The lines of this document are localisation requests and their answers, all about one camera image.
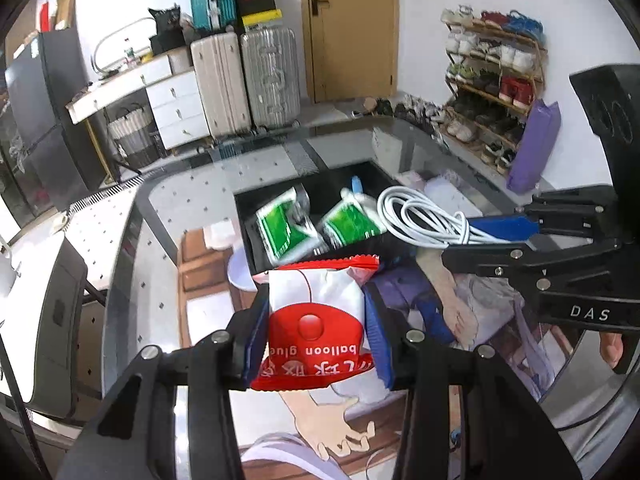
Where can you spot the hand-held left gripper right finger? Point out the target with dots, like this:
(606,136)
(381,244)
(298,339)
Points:
(377,340)

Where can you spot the dark fridge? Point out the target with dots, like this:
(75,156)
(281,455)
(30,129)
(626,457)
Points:
(50,110)

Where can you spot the beige suitcase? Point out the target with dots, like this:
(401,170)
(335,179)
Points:
(220,85)

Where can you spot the white blue tube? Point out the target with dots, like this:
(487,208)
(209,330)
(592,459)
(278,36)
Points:
(360,192)

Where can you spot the wooden door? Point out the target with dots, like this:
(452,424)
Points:
(350,30)

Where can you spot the red white packet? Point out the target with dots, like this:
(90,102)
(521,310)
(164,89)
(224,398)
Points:
(315,320)

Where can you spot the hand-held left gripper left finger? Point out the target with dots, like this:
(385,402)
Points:
(256,340)

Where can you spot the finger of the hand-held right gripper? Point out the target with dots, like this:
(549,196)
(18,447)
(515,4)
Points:
(480,260)
(505,225)

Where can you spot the grey side table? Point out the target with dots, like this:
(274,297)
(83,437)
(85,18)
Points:
(45,320)

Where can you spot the pile of loose shoes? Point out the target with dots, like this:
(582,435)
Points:
(410,110)

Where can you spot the red paper bag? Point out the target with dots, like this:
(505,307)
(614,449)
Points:
(45,17)

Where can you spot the black storage box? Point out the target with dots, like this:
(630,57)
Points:
(330,180)

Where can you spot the wicker basket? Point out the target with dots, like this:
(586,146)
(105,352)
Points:
(132,135)

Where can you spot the wooden shoe rack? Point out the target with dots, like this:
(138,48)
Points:
(500,95)

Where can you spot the tall cardboard box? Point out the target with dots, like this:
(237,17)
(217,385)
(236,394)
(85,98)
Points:
(65,10)

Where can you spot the rows of racked sneakers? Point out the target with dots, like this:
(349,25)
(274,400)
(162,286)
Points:
(515,57)

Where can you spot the white dressing desk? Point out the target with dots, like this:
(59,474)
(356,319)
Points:
(175,105)

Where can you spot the black bag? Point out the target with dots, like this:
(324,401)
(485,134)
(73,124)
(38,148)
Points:
(167,30)

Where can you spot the purple bag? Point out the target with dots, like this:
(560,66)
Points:
(535,145)

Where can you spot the oval mirror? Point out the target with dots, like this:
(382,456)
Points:
(120,40)

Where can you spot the yellow black box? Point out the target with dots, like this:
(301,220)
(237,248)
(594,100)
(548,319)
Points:
(261,19)

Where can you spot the clear water bottle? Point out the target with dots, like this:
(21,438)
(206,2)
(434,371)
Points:
(130,56)

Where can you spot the green packet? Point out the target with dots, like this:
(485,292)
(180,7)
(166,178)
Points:
(350,225)
(280,230)

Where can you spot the person's right hand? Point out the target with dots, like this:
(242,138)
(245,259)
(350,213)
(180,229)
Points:
(610,347)

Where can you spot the printed desk mat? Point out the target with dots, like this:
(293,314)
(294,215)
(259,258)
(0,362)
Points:
(200,270)

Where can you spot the silver suitcase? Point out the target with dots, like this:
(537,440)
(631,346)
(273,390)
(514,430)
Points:
(270,75)

